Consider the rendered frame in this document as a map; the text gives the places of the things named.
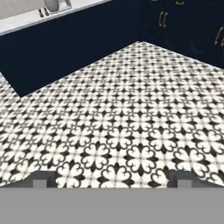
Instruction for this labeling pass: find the navy blue cupboard run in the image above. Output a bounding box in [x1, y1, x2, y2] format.
[139, 0, 224, 70]

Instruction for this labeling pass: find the navy blue kitchen island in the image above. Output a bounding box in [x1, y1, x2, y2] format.
[0, 0, 144, 99]

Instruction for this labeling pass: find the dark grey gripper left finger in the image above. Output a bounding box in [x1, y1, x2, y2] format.
[10, 171, 59, 189]

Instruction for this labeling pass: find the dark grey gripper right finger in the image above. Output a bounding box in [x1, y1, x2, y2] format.
[167, 170, 221, 189]

